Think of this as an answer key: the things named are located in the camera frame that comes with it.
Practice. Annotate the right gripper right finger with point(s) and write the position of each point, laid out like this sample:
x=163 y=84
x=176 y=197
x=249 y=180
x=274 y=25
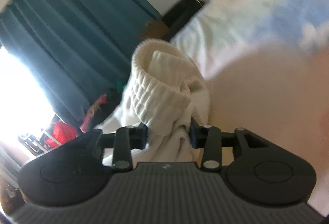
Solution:
x=209 y=139

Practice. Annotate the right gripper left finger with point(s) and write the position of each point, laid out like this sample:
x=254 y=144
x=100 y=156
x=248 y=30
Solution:
x=126 y=139

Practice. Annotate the white zip hoodie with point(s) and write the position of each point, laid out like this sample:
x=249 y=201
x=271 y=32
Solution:
x=165 y=91

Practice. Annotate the pink clothes pile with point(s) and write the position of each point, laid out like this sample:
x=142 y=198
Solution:
x=91 y=112

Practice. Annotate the red bag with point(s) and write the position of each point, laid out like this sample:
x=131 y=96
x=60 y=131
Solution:
x=63 y=132

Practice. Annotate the dark framed window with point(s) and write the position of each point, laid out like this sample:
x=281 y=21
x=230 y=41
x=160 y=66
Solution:
x=25 y=110

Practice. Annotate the pastel bed sheet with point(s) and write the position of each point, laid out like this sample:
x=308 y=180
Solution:
x=266 y=66

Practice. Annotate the teal right curtain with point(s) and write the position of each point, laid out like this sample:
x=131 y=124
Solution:
x=76 y=49

